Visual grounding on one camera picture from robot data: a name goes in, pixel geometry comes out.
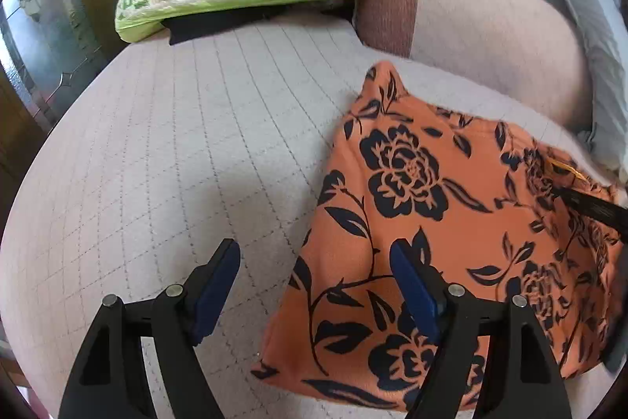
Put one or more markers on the grey blue pillow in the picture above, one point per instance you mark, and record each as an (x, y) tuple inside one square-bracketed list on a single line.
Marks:
[(598, 46)]

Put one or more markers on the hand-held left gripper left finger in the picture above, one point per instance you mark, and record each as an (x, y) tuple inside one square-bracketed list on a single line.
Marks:
[(216, 286)]

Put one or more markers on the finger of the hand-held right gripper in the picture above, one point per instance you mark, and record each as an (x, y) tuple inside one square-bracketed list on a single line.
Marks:
[(601, 209)]

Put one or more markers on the orange black floral shirt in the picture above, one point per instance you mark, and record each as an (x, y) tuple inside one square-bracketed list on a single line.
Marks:
[(417, 173)]

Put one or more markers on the pink bolster cushion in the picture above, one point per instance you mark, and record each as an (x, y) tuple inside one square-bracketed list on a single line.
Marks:
[(481, 31)]

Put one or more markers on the black flat cloth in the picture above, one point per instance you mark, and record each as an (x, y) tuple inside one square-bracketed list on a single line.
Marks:
[(225, 24)]

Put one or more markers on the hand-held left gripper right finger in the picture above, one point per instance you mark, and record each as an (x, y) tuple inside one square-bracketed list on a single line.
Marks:
[(414, 286)]

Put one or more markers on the wooden stained glass door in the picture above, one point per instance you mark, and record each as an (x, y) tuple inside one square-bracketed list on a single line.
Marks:
[(44, 46)]

